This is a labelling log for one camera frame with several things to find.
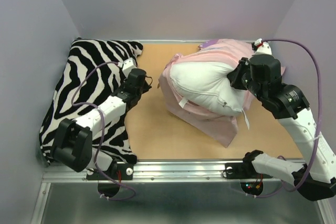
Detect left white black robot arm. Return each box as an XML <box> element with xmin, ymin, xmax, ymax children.
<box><xmin>50</xmin><ymin>68</ymin><xmax>151</xmax><ymax>179</ymax></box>

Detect white pillow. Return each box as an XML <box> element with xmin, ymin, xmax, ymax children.
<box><xmin>169</xmin><ymin>61</ymin><xmax>252</xmax><ymax>117</ymax></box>

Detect aluminium mounting rail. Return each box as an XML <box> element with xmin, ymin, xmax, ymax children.
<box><xmin>43</xmin><ymin>158</ymin><xmax>323</xmax><ymax>183</ymax></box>

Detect zebra striped pillow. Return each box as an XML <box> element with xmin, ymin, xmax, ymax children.
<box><xmin>37</xmin><ymin>37</ymin><xmax>144</xmax><ymax>166</ymax></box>

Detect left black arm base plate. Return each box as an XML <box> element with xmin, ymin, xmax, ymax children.
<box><xmin>86</xmin><ymin>162</ymin><xmax>134</xmax><ymax>182</ymax></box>

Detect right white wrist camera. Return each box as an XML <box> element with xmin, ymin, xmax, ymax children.
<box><xmin>252</xmin><ymin>38</ymin><xmax>272</xmax><ymax>56</ymax></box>

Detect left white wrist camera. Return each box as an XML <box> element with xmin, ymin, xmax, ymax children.
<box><xmin>117</xmin><ymin>58</ymin><xmax>137</xmax><ymax>77</ymax></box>

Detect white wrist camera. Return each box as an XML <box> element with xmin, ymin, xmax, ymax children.
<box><xmin>117</xmin><ymin>58</ymin><xmax>137</xmax><ymax>77</ymax></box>
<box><xmin>252</xmin><ymin>38</ymin><xmax>272</xmax><ymax>56</ymax></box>

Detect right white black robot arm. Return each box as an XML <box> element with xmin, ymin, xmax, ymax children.
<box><xmin>222</xmin><ymin>55</ymin><xmax>335</xmax><ymax>201</ymax></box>

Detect purple pink princess pillowcase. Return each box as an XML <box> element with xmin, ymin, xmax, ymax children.
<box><xmin>158</xmin><ymin>39</ymin><xmax>254</xmax><ymax>147</ymax></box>

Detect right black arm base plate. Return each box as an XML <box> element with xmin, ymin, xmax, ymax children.
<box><xmin>222</xmin><ymin>162</ymin><xmax>272</xmax><ymax>179</ymax></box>

